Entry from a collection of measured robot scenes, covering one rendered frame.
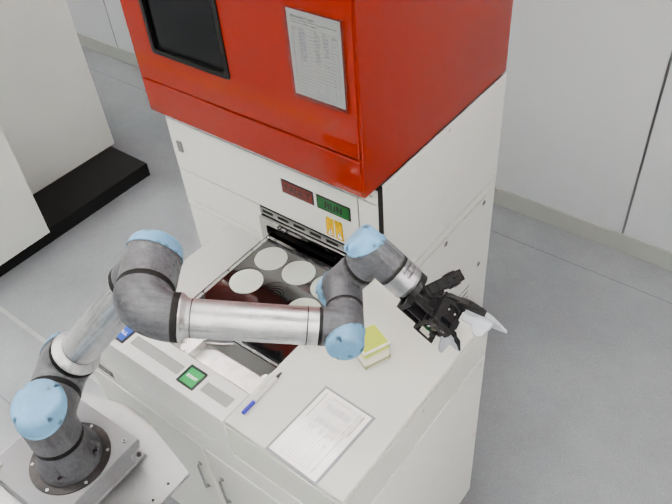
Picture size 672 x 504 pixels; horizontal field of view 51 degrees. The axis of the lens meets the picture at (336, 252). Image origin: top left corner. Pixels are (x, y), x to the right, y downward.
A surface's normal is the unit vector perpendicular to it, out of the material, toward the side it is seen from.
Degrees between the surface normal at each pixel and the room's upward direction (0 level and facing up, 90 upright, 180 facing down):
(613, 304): 0
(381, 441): 0
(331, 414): 0
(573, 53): 90
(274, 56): 90
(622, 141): 90
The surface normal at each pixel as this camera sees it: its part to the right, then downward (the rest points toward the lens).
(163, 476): -0.07, -0.72
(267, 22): -0.61, 0.57
